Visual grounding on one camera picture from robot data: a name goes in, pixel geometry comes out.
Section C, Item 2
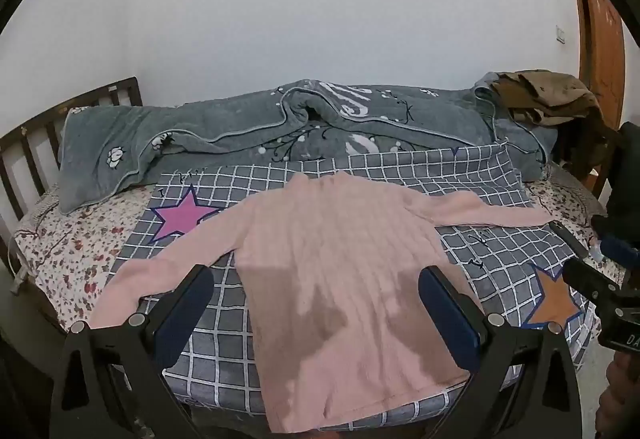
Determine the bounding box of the brown clothes pile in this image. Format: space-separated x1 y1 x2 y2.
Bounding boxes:
490 68 606 127

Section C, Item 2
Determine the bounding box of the grey plush blanket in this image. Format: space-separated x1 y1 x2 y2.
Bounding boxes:
57 78 558 215

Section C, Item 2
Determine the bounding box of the person's right forearm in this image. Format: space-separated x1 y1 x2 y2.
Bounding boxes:
597 353 640 439

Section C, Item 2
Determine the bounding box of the wooden door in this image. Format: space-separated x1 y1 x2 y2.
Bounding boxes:
565 0 627 130

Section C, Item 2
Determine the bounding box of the floral bed sheet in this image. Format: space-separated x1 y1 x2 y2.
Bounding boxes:
12 164 616 335

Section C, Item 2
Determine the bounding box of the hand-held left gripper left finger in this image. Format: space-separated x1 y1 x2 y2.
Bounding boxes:
50 264 216 439

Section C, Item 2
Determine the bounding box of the dark wooden chair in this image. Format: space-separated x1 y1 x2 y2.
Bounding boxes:
552 116 623 205

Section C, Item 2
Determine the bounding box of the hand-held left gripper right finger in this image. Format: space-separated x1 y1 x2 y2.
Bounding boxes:
419 265 583 439

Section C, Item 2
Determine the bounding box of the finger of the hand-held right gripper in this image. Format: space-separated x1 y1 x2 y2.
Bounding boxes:
548 220 590 260
562 258 626 315

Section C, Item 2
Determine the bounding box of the dark wooden headboard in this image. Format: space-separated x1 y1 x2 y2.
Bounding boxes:
0 76 143 230

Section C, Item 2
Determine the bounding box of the pink knit sweater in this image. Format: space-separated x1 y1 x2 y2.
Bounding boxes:
90 172 553 435

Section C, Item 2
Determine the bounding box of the grey checked star-print sheet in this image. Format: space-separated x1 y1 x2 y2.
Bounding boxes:
127 144 598 422

